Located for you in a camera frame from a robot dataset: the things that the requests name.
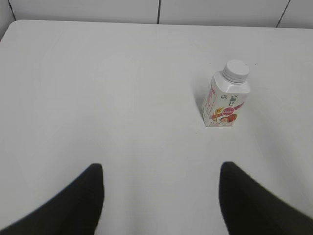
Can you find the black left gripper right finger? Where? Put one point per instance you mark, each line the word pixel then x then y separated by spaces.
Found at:
pixel 250 209

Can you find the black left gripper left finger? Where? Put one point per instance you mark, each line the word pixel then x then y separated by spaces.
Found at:
pixel 76 210

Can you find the white strawberry drink bottle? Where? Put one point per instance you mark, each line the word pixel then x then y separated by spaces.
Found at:
pixel 224 101

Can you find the white bottle cap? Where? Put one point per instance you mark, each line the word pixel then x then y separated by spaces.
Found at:
pixel 236 71

